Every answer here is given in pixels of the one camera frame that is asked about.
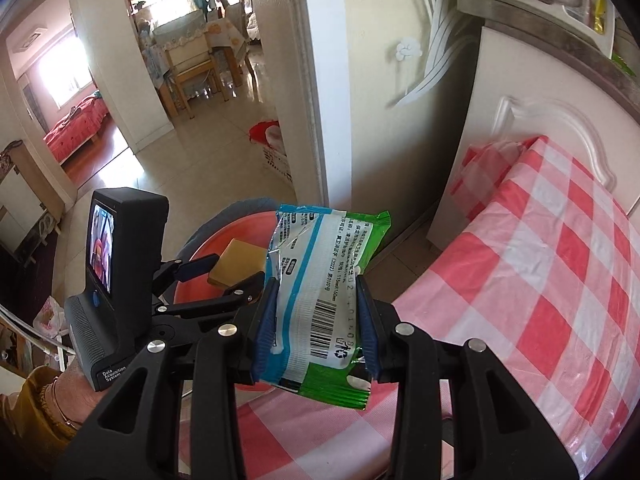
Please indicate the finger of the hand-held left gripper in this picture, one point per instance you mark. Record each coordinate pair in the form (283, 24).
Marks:
(200, 266)
(235, 296)

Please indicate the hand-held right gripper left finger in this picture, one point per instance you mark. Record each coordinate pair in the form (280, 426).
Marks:
(265, 330)

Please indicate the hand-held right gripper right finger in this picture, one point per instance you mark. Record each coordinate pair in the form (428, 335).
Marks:
(367, 330)

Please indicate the yellow sponge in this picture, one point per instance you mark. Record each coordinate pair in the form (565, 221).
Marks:
(237, 260)

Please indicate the red basin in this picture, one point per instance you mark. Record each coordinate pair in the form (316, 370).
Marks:
(245, 230)

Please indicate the green snack packet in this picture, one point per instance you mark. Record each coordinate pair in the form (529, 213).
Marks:
(370, 232)

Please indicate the person's left forearm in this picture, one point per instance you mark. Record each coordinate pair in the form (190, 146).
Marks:
(30, 410)

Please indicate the white plastic bag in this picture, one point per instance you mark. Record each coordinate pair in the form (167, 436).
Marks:
(47, 317)

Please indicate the white low cabinet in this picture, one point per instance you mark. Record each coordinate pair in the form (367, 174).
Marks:
(20, 205)

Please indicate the red bed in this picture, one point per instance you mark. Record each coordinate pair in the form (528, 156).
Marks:
(75, 130)

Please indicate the red checked tablecloth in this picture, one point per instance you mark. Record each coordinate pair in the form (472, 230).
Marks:
(525, 285)

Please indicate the wooden chair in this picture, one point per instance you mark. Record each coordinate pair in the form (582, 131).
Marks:
(187, 72)

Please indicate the beige door white pattern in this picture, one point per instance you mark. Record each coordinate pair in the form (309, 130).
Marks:
(370, 110)

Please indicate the dining table with cloth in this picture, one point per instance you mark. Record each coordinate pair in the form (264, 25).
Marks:
(225, 35)

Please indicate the white cabinet door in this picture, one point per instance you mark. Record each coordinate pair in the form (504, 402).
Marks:
(540, 125)

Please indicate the grey kitchen countertop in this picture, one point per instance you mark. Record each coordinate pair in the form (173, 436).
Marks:
(525, 10)

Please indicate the white dish rack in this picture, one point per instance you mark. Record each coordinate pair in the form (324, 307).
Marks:
(580, 15)

